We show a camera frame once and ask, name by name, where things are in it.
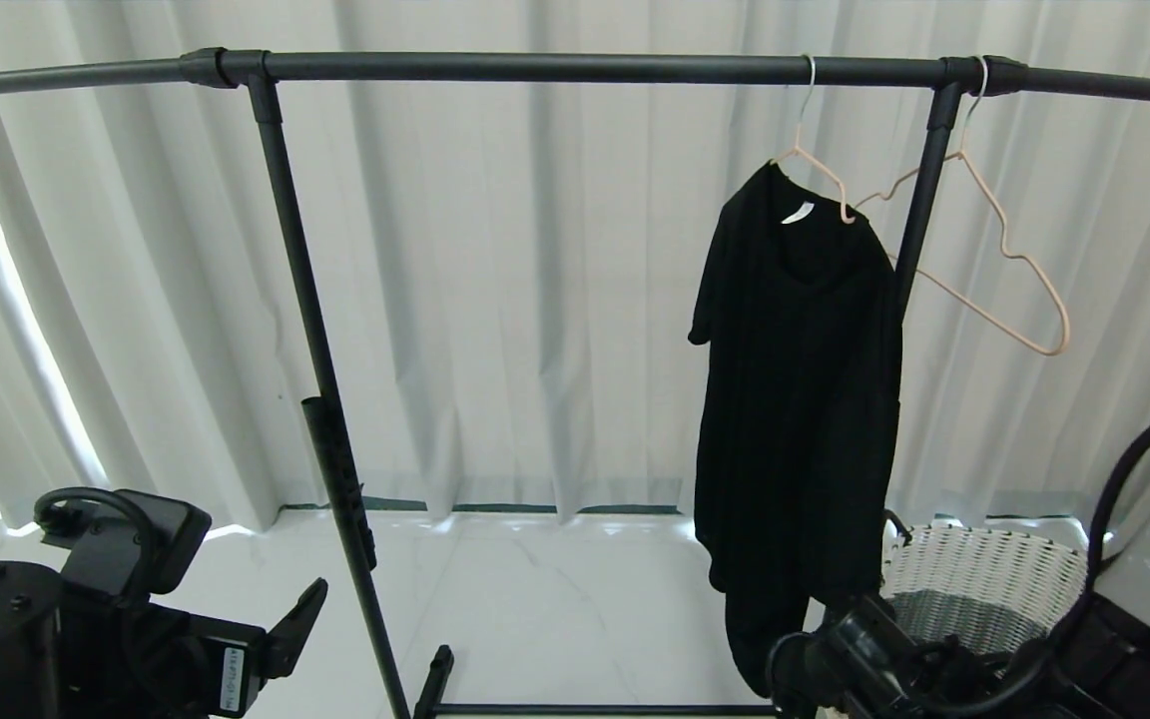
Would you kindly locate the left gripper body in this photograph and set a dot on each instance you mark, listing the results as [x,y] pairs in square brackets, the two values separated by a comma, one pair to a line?
[166,659]

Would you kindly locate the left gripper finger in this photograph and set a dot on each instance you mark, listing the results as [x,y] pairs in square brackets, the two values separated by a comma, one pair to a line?
[293,639]

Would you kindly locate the black garment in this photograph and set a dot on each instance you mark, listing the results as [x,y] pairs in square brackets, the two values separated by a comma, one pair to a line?
[795,399]

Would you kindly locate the pink clothes hanger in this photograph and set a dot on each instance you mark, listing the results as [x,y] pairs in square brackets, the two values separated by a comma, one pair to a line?
[974,308]
[828,176]

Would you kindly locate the black clothes rack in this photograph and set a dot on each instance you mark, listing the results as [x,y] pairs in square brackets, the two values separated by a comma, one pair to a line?
[535,68]

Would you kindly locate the white laundry basket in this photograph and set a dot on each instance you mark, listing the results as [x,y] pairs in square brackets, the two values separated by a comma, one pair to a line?
[984,569]

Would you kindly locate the white curtain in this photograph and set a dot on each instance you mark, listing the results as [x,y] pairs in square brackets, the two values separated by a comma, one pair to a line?
[535,300]

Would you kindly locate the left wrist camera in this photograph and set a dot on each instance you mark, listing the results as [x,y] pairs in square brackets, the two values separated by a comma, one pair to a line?
[161,544]

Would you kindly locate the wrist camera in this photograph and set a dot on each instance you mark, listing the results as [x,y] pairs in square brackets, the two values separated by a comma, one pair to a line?
[161,544]
[855,639]

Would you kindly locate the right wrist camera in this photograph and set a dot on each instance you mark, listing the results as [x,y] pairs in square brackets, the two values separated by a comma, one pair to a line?
[855,639]

